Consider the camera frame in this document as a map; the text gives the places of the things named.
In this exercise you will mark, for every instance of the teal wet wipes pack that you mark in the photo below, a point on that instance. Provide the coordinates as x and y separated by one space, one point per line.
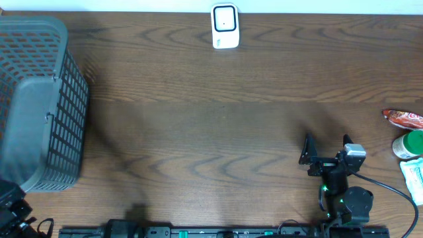
412 171

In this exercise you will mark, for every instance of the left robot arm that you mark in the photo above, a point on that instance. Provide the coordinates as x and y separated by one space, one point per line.
14 213

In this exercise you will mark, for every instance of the white barcode scanner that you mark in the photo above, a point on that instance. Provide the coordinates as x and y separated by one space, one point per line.
225 26

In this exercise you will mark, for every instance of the red chocolate bar wrapper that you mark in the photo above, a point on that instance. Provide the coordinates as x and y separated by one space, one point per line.
405 120

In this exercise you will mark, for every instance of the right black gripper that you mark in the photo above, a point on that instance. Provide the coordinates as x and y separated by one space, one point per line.
324 164

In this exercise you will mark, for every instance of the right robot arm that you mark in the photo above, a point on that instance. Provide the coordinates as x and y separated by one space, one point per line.
347 207

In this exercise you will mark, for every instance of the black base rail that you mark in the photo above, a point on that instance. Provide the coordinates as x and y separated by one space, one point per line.
117 228

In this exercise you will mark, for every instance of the green lid jar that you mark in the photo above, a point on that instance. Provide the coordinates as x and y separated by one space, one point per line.
408 145

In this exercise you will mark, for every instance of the grey plastic mesh basket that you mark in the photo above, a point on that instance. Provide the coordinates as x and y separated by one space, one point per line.
44 102

